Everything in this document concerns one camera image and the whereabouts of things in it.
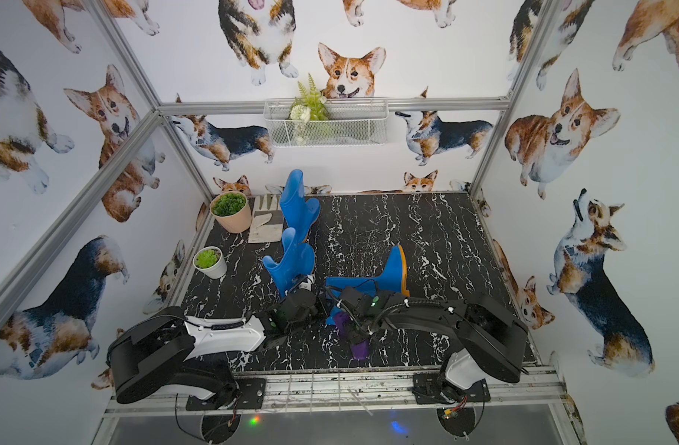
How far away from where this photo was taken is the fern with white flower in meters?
0.82

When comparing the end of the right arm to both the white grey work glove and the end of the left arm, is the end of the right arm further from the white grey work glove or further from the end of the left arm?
the white grey work glove

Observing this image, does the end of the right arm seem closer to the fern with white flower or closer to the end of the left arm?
the end of the left arm

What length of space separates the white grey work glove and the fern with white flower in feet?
1.46

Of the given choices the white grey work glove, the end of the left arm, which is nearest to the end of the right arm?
the end of the left arm

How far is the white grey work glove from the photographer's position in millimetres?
1091
